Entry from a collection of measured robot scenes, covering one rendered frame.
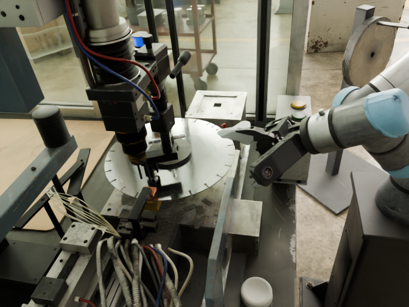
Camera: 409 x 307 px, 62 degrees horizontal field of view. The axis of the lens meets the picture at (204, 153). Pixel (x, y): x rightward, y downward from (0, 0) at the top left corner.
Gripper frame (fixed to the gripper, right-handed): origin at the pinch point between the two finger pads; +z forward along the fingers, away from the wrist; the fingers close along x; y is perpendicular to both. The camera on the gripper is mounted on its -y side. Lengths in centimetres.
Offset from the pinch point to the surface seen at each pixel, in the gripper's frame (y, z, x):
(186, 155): 0.5, 12.5, 5.0
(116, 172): -11.6, 23.4, 11.2
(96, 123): 22, 75, 22
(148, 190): -15.3, 10.4, 6.0
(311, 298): 35, 39, -91
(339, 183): 113, 45, -86
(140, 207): -19.8, 9.3, 5.2
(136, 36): 19.4, 23.8, 36.6
